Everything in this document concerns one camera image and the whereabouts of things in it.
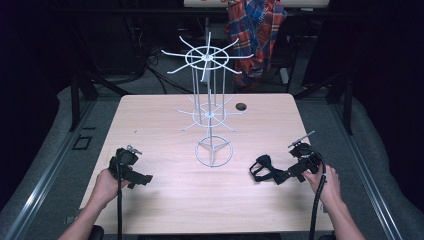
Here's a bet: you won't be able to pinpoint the plaid cloth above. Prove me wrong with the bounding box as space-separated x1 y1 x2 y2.
226 0 288 93

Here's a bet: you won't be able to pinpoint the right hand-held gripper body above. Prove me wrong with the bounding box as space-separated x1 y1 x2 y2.
287 130 323 184

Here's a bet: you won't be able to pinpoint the black bow tie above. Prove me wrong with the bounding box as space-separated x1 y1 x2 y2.
248 153 285 185

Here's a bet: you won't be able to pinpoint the white wire display rack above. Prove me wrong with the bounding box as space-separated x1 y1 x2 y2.
160 31 255 168

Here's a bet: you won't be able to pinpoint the person's left hand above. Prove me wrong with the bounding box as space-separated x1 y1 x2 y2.
94 168 130 205

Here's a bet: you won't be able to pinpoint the person's right hand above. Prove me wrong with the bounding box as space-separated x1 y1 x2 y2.
302 162 343 208

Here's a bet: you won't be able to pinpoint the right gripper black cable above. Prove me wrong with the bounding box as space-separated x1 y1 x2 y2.
307 150 328 240

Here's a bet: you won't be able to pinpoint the aluminium floor rail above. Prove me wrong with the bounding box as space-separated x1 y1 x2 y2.
0 99 98 240
327 99 405 240

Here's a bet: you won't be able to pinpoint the black metal stand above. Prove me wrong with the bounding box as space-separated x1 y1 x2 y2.
292 71 355 136
67 68 132 133

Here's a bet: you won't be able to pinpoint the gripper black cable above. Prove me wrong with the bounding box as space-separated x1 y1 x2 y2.
115 162 124 240
307 150 328 240

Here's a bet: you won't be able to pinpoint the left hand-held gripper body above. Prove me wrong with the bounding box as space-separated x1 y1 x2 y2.
108 144 144 183

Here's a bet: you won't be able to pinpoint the black floor cables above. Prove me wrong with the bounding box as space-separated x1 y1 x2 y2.
145 54 195 95

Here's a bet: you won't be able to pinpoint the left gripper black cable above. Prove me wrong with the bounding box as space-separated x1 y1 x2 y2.
115 162 124 240

